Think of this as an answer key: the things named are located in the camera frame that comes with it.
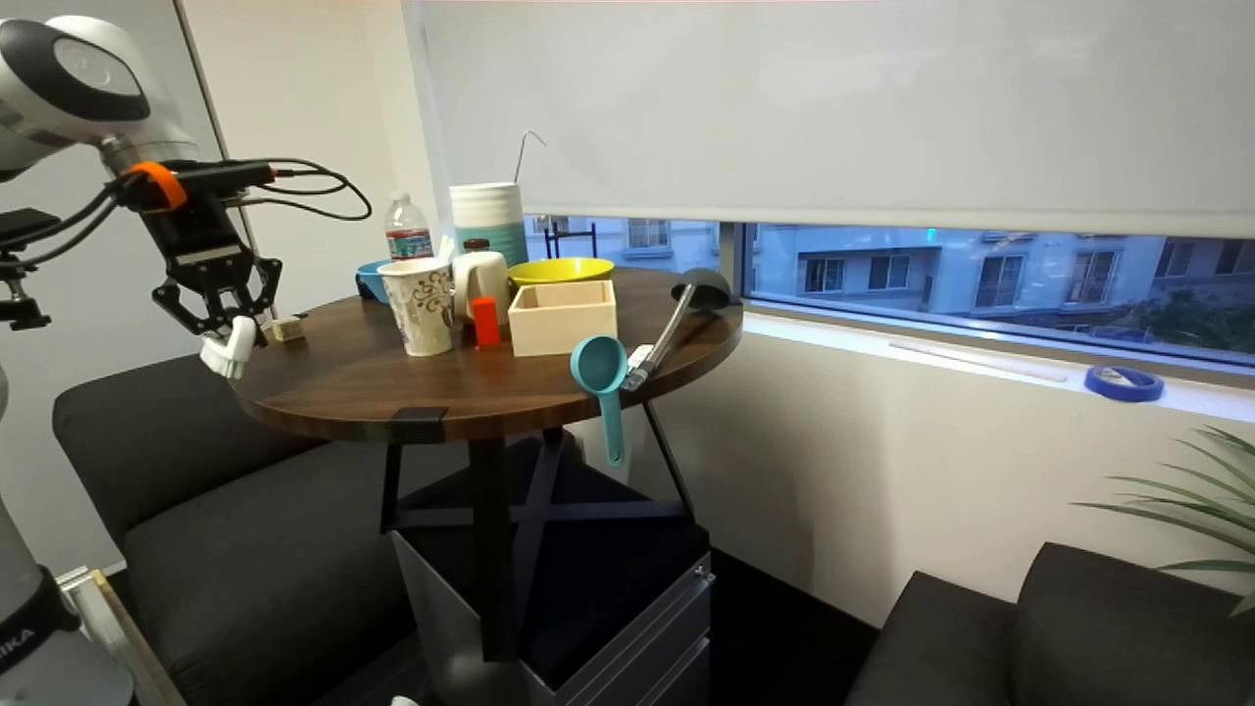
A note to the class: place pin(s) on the white and teal cup stack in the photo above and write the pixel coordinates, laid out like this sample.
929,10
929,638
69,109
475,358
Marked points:
486,218

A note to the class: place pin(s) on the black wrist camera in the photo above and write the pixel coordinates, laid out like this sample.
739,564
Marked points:
229,175

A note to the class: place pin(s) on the blue tape roll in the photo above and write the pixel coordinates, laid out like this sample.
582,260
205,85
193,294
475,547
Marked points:
1122,380

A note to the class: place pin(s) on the small orange object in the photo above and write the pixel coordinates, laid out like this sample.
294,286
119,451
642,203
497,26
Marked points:
486,322

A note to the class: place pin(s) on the round dark wooden table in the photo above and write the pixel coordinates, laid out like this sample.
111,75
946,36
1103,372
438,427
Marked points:
395,387

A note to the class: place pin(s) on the white roller blind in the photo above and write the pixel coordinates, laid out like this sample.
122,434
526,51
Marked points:
847,104

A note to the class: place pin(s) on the teal plastic scoop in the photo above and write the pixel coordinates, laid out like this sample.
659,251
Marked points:
596,364

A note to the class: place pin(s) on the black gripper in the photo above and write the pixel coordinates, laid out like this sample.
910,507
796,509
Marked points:
196,241

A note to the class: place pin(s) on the yellow bowl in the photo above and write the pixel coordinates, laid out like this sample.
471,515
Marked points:
562,270

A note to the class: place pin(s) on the green leafy plant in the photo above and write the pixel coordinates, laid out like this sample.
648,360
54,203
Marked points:
1201,515

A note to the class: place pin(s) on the dark grey couch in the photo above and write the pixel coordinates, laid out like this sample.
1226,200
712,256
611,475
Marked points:
222,549
1071,640

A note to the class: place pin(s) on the glass window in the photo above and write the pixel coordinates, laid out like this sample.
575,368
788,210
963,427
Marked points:
980,278

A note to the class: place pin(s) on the white black Franka robot arm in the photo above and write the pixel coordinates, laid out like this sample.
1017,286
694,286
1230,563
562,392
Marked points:
63,85

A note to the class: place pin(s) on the light wooden box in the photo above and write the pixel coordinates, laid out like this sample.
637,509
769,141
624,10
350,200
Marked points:
562,322

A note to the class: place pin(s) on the white scrub brush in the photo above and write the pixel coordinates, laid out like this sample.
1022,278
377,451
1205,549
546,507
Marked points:
229,351

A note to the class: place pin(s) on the patterned paper cup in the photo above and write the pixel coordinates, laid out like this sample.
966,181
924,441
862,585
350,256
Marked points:
417,307

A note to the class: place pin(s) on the white metal frame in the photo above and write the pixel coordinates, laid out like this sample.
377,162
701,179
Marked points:
122,640

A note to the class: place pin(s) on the clear plastic water bottle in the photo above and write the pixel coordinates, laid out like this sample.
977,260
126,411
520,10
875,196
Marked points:
409,234

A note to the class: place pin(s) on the blue plastic bowl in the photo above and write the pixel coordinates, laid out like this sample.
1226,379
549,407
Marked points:
371,278

